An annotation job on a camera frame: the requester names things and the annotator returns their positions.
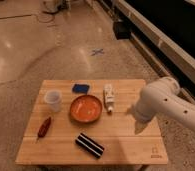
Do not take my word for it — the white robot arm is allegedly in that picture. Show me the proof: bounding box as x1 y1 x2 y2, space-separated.
126 77 195 132

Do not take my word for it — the white tube bottle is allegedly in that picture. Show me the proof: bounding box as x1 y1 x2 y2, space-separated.
104 84 115 113

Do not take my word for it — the blue sponge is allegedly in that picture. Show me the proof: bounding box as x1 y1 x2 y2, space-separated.
72 84 89 94

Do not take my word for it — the orange round plate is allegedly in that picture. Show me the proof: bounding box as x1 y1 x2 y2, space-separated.
70 95 102 123

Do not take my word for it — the wooden table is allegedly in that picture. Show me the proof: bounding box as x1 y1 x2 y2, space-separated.
16 79 168 166

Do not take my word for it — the clear plastic cup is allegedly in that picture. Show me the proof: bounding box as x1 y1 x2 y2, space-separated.
44 90 62 112

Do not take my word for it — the black box on floor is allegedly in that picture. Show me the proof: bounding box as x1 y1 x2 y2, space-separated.
113 22 131 40

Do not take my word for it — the black white striped block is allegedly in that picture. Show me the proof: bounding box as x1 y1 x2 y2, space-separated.
75 133 105 158

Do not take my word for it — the red chili pepper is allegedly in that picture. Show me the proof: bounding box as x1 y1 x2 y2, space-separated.
37 118 51 140

